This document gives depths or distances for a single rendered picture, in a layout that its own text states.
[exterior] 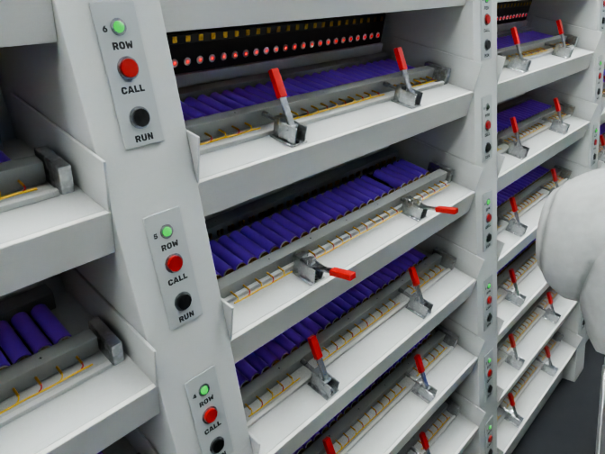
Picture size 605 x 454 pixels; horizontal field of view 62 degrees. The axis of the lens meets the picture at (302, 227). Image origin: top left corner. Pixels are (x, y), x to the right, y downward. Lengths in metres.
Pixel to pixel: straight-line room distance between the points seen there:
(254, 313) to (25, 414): 0.26
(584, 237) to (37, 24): 0.48
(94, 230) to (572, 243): 0.42
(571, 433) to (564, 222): 1.37
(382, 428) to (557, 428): 0.92
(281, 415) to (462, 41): 0.69
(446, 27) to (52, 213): 0.75
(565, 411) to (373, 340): 1.11
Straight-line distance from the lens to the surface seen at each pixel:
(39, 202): 0.51
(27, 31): 0.47
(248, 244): 0.71
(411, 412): 1.04
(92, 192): 0.50
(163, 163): 0.50
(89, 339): 0.58
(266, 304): 0.64
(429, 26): 1.02
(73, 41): 0.47
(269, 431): 0.74
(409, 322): 0.93
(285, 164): 0.61
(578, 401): 1.95
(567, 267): 0.50
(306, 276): 0.68
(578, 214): 0.49
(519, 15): 1.61
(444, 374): 1.13
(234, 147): 0.61
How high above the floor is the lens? 1.19
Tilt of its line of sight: 20 degrees down
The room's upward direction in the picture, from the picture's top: 8 degrees counter-clockwise
